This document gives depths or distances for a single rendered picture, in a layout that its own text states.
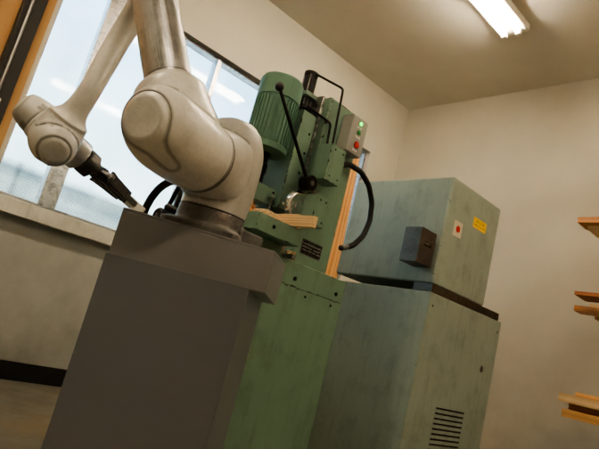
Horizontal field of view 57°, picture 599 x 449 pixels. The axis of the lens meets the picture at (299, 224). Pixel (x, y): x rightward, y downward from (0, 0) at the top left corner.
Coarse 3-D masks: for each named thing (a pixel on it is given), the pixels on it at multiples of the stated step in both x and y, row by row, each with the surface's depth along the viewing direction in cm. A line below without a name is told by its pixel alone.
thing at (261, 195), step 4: (260, 184) 213; (264, 184) 214; (260, 188) 213; (264, 188) 214; (268, 188) 216; (256, 192) 211; (260, 192) 213; (264, 192) 214; (268, 192) 216; (256, 196) 211; (260, 196) 213; (264, 196) 214; (256, 200) 213; (260, 200) 213; (264, 200) 214; (268, 200) 216; (256, 204) 219; (260, 204) 217; (264, 204) 216; (268, 204) 216; (272, 204) 217
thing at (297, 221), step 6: (282, 216) 197; (288, 216) 194; (294, 216) 192; (300, 216) 190; (306, 216) 188; (312, 216) 186; (288, 222) 194; (294, 222) 191; (300, 222) 189; (306, 222) 188; (312, 222) 186; (312, 228) 187
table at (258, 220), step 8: (248, 216) 184; (256, 216) 181; (264, 216) 182; (272, 216) 185; (248, 224) 183; (256, 224) 180; (264, 224) 182; (272, 224) 185; (280, 224) 188; (288, 224) 190; (256, 232) 186; (264, 232) 183; (272, 232) 185; (280, 232) 188; (288, 232) 190; (296, 232) 193; (272, 240) 193; (280, 240) 189; (288, 240) 190; (296, 240) 193
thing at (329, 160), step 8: (320, 144) 223; (328, 144) 219; (320, 152) 221; (328, 152) 218; (336, 152) 219; (344, 152) 223; (320, 160) 220; (328, 160) 217; (336, 160) 219; (344, 160) 223; (312, 168) 221; (320, 168) 218; (328, 168) 216; (336, 168) 219; (320, 176) 217; (328, 176) 216; (336, 176) 220; (320, 184) 224; (328, 184) 222; (336, 184) 220
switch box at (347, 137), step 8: (344, 120) 233; (352, 120) 229; (360, 120) 232; (344, 128) 231; (352, 128) 229; (344, 136) 229; (352, 136) 229; (360, 136) 233; (336, 144) 231; (344, 144) 228; (352, 144) 229; (360, 144) 233; (352, 152) 230; (360, 152) 233
